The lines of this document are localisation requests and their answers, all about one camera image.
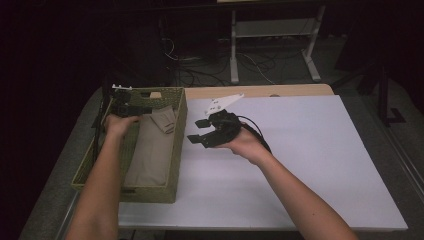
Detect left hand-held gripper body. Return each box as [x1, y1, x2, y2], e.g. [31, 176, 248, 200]
[109, 84, 133, 117]

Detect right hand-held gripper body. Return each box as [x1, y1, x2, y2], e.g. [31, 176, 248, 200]
[200, 92, 245, 149]

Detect green woven basket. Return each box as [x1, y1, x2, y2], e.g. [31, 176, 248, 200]
[70, 87, 188, 204]

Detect beige pants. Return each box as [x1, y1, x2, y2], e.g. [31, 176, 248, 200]
[123, 105, 178, 188]

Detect person's left hand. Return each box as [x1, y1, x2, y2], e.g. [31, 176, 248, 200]
[103, 114, 141, 140]

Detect person's right hand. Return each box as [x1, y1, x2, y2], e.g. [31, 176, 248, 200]
[216, 127, 275, 167]

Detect light wooden table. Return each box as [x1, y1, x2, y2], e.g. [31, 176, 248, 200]
[149, 83, 335, 100]

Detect white table board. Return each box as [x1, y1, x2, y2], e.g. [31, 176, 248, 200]
[118, 95, 409, 232]

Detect white metal stand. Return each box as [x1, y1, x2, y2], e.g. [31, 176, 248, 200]
[229, 4, 327, 85]

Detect dark metal stand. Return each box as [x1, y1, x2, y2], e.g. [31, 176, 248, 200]
[333, 59, 407, 127]

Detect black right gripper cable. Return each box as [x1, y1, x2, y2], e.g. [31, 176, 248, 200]
[237, 115, 273, 155]

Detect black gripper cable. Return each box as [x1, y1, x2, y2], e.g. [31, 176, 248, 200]
[237, 115, 273, 155]
[92, 95, 112, 163]

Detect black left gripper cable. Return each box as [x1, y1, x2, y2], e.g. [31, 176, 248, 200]
[92, 95, 112, 163]

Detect tangle of floor cables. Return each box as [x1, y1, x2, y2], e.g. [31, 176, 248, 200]
[161, 35, 278, 88]

